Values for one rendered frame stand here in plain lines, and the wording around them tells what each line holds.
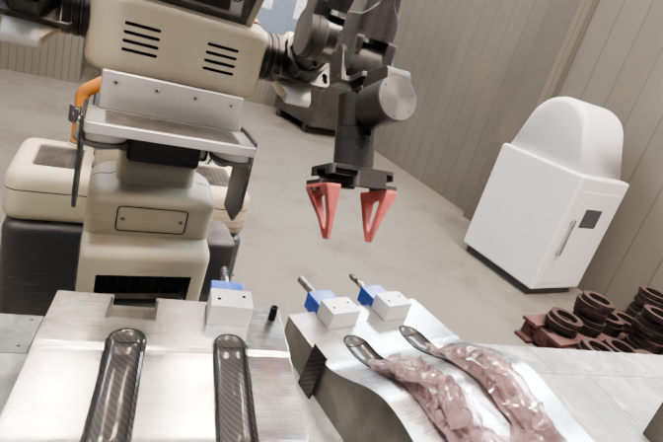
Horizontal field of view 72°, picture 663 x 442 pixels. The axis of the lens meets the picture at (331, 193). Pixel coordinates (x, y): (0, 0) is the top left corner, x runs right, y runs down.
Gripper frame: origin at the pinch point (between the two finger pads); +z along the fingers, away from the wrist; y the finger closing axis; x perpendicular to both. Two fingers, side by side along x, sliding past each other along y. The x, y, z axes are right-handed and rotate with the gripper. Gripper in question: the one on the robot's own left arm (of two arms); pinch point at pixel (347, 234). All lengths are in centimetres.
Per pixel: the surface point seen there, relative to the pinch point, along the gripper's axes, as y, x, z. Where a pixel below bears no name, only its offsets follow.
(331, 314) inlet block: 0.1, 3.2, 11.5
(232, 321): -15.5, -0.6, 11.3
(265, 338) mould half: -11.9, -2.7, 13.0
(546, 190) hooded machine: 238, 144, -39
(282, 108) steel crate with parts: 207, 555, -175
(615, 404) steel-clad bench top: 51, -8, 25
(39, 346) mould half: -34.8, -1.7, 13.0
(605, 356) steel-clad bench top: 64, 1, 21
